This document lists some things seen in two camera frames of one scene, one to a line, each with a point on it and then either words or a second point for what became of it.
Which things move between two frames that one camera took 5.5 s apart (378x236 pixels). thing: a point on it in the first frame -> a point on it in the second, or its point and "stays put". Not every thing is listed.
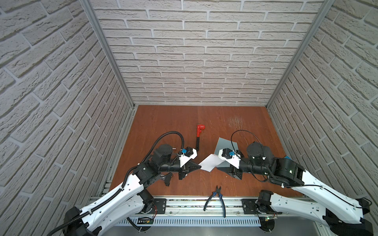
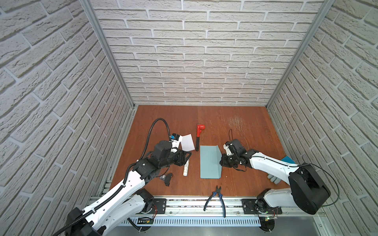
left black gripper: [188, 167] -> [184, 157]
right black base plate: [249, 206] stays put
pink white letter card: [210, 162] -> [187, 143]
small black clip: [167, 178] stays put
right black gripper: [235, 173] -> [223, 161]
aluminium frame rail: [198, 205] stays put
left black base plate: [161, 204] stays put
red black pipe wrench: [199, 127] stays put
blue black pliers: [217, 191] stays put
